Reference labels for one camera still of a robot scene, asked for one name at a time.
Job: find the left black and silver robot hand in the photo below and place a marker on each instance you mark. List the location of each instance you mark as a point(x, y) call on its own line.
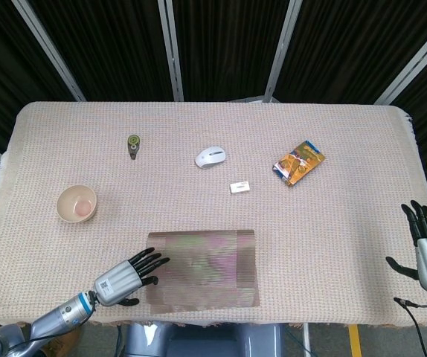
point(118, 280)

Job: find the beige plastic bowl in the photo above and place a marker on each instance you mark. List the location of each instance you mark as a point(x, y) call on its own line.
point(76, 205)

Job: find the brown woven placemat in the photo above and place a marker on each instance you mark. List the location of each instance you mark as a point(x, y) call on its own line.
point(206, 267)

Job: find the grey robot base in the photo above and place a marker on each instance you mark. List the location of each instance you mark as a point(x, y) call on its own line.
point(198, 342)

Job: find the beige woven tablecloth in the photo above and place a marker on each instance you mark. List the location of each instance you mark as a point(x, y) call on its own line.
point(198, 208)

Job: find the green correction tape dispenser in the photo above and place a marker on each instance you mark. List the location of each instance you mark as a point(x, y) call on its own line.
point(133, 145)

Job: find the white and grey computer mouse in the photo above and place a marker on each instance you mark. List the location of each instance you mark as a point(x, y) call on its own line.
point(210, 158)

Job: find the small white cardboard box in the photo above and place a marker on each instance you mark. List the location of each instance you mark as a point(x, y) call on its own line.
point(240, 187)

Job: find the blue and yellow snack box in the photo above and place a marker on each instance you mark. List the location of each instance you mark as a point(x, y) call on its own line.
point(298, 164)

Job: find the dark pleated curtain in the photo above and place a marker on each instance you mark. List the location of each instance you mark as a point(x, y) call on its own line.
point(228, 44)

